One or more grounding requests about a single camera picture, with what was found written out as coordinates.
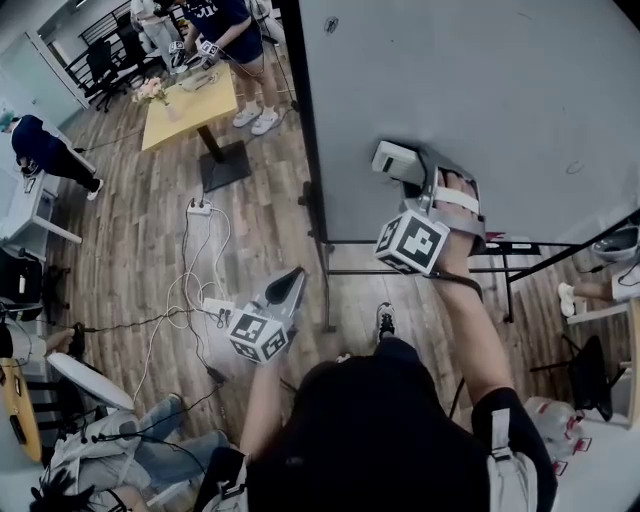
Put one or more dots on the person's shoe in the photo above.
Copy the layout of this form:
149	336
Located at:
386	320
343	357

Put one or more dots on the white tray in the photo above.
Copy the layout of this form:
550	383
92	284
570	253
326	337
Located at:
200	81

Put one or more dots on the black folding chair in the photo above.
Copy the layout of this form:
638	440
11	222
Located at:
592	375

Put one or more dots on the yellow pedestal table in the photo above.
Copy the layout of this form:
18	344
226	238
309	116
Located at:
190	110

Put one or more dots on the person's right hand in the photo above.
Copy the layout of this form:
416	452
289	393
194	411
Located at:
457	181

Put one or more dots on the vase with pink flowers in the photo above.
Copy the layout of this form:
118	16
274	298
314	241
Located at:
172	112

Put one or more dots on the person's right forearm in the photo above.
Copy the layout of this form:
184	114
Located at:
475	340

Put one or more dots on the black metal railing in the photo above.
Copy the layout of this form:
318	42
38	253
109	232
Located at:
100	35

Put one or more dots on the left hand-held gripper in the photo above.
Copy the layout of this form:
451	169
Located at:
255	332

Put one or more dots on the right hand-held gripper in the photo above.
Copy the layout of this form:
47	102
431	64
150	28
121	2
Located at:
415	240

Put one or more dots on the white power strip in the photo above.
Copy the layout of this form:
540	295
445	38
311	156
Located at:
215	305
199	209

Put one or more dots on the grey work table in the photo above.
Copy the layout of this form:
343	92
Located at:
475	90

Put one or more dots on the clear plastic water jug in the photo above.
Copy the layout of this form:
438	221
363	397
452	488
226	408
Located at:
555	430

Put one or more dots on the light wooden desk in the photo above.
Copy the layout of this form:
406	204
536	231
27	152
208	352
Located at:
635	360

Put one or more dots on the person's left shoe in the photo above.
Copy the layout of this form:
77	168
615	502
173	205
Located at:
343	357

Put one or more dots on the person's right shoe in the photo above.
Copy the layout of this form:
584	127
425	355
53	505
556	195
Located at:
386	320

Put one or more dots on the person's black shirt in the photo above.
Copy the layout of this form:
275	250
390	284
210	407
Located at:
480	425

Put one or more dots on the person's left forearm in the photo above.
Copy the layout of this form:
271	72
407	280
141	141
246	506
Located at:
262	405

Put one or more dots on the black office chair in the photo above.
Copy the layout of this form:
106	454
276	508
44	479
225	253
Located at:
102	70

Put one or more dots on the white chair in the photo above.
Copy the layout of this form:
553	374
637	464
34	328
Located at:
90	380

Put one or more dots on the white desk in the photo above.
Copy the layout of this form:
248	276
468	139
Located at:
25	215

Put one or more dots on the person's right leg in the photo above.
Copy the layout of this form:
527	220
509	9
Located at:
397	347

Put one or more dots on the black equipment case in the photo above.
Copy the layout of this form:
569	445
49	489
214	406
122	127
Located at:
20	280

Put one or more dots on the grey round appliance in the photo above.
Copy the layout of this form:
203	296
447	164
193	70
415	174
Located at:
617	245

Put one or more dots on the small white plastic box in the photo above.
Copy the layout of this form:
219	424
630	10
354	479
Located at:
395	161

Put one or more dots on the round wooden table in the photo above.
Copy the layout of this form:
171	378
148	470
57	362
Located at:
20	410

